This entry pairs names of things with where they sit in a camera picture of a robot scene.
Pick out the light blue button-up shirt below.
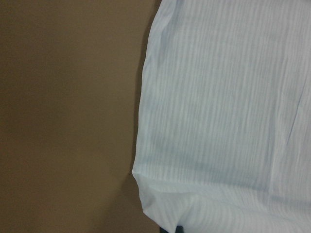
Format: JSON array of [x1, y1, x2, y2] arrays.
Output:
[[132, 0, 311, 233]]

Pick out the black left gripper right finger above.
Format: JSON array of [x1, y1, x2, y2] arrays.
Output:
[[176, 226, 184, 233]]

